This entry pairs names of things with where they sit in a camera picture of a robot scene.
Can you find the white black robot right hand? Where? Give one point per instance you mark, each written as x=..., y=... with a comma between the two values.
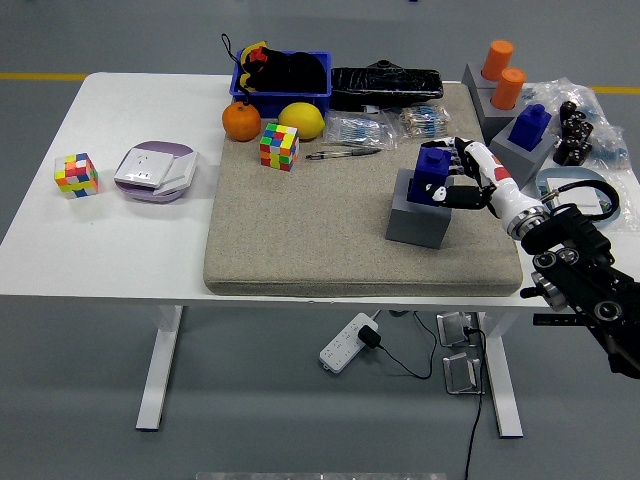
x=507, y=192

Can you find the blue seal stamp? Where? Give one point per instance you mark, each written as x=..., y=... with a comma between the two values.
x=530, y=127
x=430, y=167

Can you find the orange cylinder seal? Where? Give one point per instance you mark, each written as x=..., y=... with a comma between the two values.
x=497, y=57
x=507, y=87

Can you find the light blue tray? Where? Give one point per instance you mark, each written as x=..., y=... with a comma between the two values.
x=545, y=176

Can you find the black cylinder parts pack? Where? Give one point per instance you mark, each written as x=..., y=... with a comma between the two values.
x=575, y=130

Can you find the clear bag of brown resistors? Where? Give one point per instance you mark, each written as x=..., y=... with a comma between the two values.
x=425, y=122

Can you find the clear bag of blue parts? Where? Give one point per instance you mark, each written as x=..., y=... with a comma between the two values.
x=550, y=92

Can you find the clear flat plastic bag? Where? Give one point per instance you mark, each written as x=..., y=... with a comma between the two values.
x=631, y=200

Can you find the black table control panel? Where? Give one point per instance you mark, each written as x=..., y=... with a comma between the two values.
x=545, y=320

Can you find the metal foot pedal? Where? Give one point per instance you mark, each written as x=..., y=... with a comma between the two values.
x=452, y=330
x=460, y=374

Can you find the dark ballpoint pen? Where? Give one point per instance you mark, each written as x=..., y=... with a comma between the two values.
x=350, y=152

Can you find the black keyboard in plastic wrap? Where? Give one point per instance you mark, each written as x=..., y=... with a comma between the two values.
x=385, y=85

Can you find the clear bag of blue resistors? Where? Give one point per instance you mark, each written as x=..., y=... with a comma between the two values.
x=355, y=130

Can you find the black device behind keyboard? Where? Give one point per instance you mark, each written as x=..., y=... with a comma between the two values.
x=383, y=64

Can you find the black power adapter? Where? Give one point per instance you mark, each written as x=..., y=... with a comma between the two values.
x=369, y=336

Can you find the grey-brown fabric mat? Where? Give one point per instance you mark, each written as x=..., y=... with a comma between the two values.
x=310, y=225

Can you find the white table leg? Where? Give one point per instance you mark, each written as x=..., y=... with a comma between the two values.
x=160, y=370
x=505, y=400

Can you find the yellow lemon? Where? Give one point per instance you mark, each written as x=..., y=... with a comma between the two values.
x=300, y=120

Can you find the white power strip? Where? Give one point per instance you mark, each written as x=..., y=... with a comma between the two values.
x=340, y=350

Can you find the colourful puzzle cube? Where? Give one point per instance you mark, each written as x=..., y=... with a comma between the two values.
x=278, y=147
x=76, y=176

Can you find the blue plastic bin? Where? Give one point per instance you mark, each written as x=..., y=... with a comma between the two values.
x=280, y=98

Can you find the orange tangerine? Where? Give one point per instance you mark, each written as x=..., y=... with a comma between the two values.
x=241, y=122

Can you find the purple tray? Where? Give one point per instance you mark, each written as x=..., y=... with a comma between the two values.
x=160, y=146

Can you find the white switch panel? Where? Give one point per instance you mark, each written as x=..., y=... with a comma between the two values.
x=180, y=172
x=582, y=196

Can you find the white wall socket panel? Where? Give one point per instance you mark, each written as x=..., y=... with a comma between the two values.
x=142, y=167

